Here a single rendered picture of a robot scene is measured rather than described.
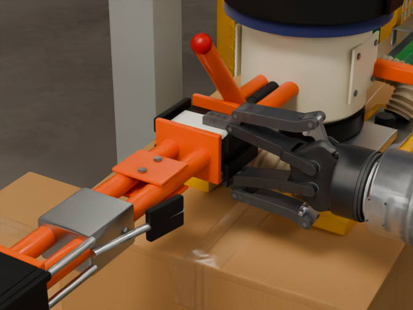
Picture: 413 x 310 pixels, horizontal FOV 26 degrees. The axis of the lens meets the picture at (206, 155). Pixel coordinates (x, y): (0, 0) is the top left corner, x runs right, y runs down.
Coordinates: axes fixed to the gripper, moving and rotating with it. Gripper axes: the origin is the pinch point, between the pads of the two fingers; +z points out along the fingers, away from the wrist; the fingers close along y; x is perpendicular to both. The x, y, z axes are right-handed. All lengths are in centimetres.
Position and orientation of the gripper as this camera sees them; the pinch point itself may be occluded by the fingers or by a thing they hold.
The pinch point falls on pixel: (203, 141)
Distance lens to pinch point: 99.9
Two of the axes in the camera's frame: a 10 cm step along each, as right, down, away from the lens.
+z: -8.6, -2.4, 4.5
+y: 0.0, 8.8, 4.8
